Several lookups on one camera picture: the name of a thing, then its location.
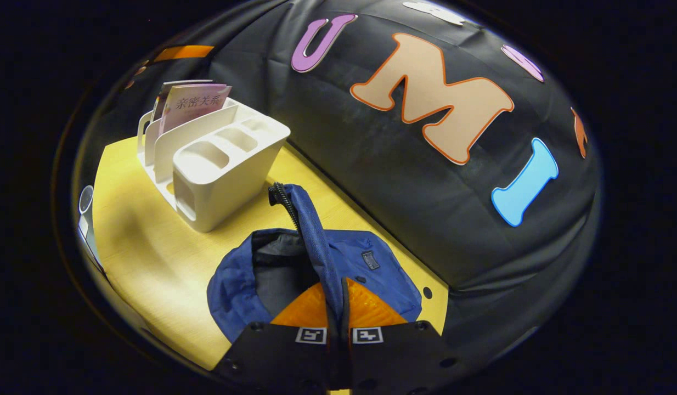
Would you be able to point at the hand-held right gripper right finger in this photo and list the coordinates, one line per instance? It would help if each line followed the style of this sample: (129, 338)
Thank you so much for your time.
(404, 356)

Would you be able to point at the white plastic bookshelf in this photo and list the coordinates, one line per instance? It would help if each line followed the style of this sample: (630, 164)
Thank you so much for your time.
(229, 175)

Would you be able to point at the pink cover book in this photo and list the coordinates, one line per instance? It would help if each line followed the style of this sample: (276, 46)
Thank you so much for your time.
(196, 104)

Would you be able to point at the black backdrop cloth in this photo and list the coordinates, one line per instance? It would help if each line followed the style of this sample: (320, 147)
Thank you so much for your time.
(371, 186)

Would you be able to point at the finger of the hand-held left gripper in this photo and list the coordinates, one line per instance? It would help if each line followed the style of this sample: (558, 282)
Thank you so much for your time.
(182, 52)

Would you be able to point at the blue schoolbag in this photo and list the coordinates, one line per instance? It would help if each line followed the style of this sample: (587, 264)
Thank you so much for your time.
(382, 269)

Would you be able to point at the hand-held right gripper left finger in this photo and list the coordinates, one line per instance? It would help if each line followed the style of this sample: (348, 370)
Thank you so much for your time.
(272, 351)

